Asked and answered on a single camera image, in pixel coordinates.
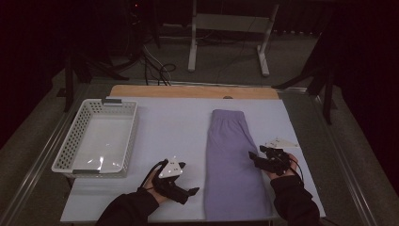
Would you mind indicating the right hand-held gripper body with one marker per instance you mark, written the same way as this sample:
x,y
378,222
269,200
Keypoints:
x,y
276,160

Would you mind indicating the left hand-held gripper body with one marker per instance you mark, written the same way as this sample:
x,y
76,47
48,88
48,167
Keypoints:
x,y
171,169

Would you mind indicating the purple shorts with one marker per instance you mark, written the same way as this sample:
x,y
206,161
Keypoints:
x,y
232,163

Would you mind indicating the white perforated plastic basket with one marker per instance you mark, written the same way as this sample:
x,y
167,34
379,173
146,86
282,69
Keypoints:
x,y
78,125

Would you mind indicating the person's right hand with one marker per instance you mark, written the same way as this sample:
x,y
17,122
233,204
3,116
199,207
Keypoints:
x,y
294,160

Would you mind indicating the person's left hand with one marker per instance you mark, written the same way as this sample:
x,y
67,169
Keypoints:
x,y
150,182

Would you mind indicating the black tripod stand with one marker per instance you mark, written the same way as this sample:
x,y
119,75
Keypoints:
x,y
328,94
69,81

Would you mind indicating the white metal stand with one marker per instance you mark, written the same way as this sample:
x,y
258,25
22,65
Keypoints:
x,y
230,23

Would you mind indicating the metal floor rail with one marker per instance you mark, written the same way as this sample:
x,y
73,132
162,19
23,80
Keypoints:
x,y
204,83
345,166
40,160

